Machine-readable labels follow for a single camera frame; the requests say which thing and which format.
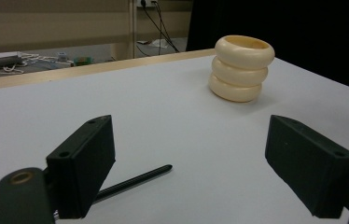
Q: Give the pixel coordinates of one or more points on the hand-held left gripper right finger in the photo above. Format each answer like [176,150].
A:
[312,168]

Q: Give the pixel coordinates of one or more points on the white paper scrap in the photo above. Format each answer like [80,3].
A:
[160,43]

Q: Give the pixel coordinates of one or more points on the cream ringed pen holder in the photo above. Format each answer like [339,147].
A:
[238,74]

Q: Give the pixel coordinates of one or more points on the white power strip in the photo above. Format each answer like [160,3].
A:
[146,2]

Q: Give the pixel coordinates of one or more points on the beige wooden shelf unit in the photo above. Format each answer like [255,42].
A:
[54,25]

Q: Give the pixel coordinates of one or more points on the small blue-grey object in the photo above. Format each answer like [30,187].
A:
[62,56]

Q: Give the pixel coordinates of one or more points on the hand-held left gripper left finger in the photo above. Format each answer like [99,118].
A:
[82,168]

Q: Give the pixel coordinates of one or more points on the black curtain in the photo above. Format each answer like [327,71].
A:
[303,31]

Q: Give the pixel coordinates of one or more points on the black pen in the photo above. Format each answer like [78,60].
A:
[138,179]

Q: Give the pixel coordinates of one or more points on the colourful plastic packet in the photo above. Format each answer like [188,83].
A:
[83,60]

